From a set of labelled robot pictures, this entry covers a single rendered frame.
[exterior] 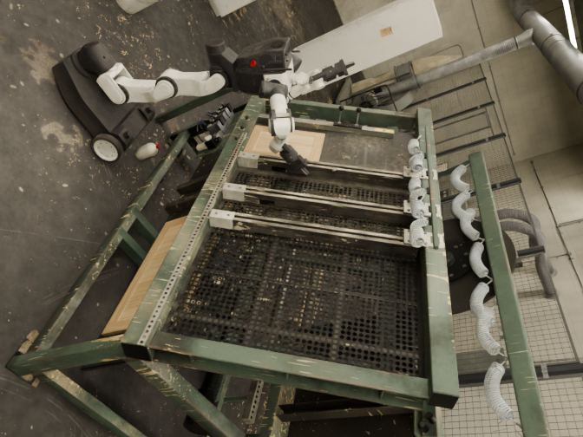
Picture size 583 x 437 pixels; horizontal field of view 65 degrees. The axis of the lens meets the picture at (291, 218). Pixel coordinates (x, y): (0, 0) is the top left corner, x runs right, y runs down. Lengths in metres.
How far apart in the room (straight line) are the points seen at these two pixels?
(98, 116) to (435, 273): 2.23
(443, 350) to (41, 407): 1.96
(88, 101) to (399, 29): 4.46
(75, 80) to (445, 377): 2.62
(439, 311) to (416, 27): 5.00
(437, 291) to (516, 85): 9.66
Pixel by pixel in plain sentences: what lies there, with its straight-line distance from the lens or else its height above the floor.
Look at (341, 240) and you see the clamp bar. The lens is 2.35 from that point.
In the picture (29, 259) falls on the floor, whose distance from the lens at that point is 2.82.
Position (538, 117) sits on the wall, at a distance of 11.92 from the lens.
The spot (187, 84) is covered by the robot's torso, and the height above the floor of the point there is 0.75.
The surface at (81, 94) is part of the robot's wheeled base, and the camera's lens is 3.20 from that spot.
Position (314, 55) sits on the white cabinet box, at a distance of 6.84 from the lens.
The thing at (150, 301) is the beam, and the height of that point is 0.84.
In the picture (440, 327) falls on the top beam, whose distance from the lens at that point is 2.03.
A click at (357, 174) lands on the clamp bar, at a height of 1.54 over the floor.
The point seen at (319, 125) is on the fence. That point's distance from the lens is 3.27.
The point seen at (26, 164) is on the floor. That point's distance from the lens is 2.99.
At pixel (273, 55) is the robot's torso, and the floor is 1.35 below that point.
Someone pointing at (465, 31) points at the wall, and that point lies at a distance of 11.15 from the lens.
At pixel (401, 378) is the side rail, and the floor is 1.77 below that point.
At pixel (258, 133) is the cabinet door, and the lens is 3.18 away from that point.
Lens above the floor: 2.31
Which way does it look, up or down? 25 degrees down
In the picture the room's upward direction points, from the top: 74 degrees clockwise
